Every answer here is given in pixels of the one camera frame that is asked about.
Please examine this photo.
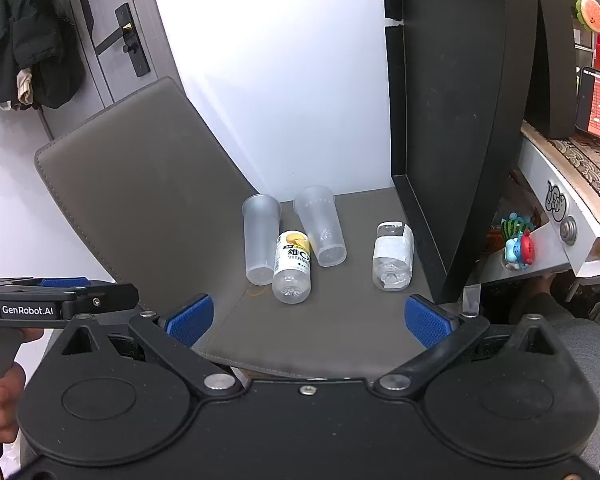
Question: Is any clear cup with white label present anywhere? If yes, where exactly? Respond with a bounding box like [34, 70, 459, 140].
[372, 221, 415, 292]

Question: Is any frosted plastic cup left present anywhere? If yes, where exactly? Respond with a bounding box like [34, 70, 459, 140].
[242, 194, 280, 286]

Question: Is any frosted HEYTEA plastic cup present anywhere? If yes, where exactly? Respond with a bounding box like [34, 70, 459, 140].
[294, 185, 347, 268]

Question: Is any person's left hand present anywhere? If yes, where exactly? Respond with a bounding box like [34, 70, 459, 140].
[0, 327, 44, 443]

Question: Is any yellow label vitamin bottle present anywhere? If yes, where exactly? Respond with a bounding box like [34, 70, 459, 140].
[272, 231, 311, 304]

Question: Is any black jacket hanging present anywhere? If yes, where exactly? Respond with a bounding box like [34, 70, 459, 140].
[0, 0, 93, 110]

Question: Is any black cardboard box tray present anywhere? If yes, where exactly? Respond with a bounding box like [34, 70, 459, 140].
[384, 0, 538, 304]

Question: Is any tablet screen red picture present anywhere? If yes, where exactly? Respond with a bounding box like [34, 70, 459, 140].
[576, 67, 600, 139]

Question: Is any watermelon slice decoration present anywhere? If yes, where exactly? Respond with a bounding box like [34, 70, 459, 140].
[576, 0, 600, 34]

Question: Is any grey door with black handle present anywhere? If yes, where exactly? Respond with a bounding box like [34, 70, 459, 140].
[38, 0, 182, 139]

